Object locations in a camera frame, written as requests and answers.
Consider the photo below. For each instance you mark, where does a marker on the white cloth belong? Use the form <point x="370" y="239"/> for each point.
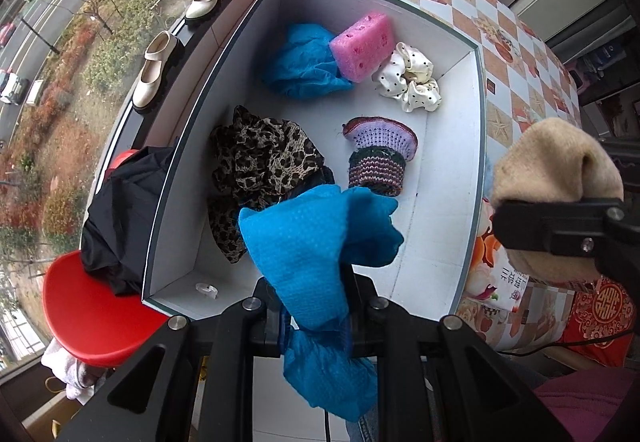
<point x="65" y="367"/>

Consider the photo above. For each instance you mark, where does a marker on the beige sock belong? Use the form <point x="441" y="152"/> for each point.
<point x="545" y="161"/>

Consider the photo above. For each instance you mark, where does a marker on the red plastic stool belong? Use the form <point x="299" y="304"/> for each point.
<point x="95" y="312"/>

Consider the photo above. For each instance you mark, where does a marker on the blue nonwoven cloth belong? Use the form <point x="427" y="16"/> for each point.
<point x="305" y="247"/>
<point x="300" y="56"/>

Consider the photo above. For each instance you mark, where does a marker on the black cloth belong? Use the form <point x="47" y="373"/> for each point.
<point x="125" y="212"/>

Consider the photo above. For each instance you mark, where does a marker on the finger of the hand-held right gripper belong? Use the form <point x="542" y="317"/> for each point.
<point x="550" y="227"/>
<point x="622" y="147"/>

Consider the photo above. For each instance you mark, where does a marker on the white polka dot scrunchie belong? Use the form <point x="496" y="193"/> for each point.
<point x="415" y="94"/>

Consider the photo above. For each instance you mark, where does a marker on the checkered printed tablecloth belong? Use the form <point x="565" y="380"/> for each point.
<point x="500" y="36"/>

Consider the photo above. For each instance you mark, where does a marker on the pink clothing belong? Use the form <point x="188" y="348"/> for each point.
<point x="585" y="402"/>

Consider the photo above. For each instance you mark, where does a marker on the red embroidered cushion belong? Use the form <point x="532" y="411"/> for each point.
<point x="600" y="317"/>

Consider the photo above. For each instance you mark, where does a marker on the knitted purple striped hat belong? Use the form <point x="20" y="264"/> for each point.
<point x="380" y="136"/>

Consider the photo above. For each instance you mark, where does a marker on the grey cardboard box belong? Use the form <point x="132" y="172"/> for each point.
<point x="440" y="202"/>

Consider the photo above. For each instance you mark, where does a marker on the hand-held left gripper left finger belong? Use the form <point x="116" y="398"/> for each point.
<point x="267" y="327"/>

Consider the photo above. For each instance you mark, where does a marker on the clear plastic piece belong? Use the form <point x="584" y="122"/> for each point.
<point x="206" y="291"/>

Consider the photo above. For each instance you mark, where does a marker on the pink stool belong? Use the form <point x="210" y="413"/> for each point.
<point x="582" y="76"/>

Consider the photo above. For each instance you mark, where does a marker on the leopard print scrunchie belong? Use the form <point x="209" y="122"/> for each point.
<point x="260" y="156"/>

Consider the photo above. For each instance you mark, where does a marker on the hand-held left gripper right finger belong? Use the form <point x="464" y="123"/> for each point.
<point x="365" y="322"/>

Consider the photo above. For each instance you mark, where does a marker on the pink sponge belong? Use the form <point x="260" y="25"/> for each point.
<point x="362" y="44"/>

